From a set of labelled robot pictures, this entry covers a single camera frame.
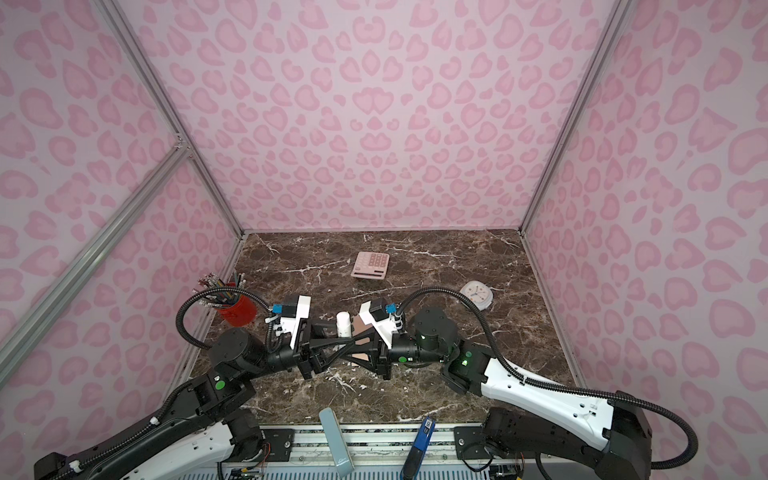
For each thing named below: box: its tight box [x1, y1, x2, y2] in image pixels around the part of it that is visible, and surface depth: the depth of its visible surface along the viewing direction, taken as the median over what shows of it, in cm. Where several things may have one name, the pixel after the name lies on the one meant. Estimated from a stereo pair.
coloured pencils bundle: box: [192, 272, 246, 307], surface depth 86 cm
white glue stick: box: [336, 311, 352, 339], surface depth 56 cm
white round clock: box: [459, 280, 494, 311], surface depth 100 cm
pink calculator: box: [350, 251, 390, 280], surface depth 109 cm
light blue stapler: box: [319, 407, 355, 478], surface depth 75 cm
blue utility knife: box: [400, 416, 436, 480], surface depth 73 cm
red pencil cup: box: [218, 295, 257, 327], surface depth 96 cm
